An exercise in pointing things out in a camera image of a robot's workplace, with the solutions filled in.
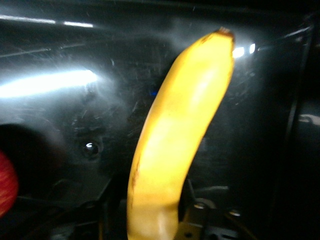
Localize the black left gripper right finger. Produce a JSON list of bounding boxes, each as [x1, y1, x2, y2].
[[174, 178, 253, 240]]

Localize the red yellow apple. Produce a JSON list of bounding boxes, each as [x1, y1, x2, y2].
[[0, 149, 20, 219]]

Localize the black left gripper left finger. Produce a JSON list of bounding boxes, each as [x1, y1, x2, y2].
[[14, 174, 113, 240]]

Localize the yellow banana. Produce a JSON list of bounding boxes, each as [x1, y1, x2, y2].
[[126, 26, 236, 240]]

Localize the black plastic box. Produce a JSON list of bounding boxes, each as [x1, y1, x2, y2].
[[0, 0, 320, 240]]

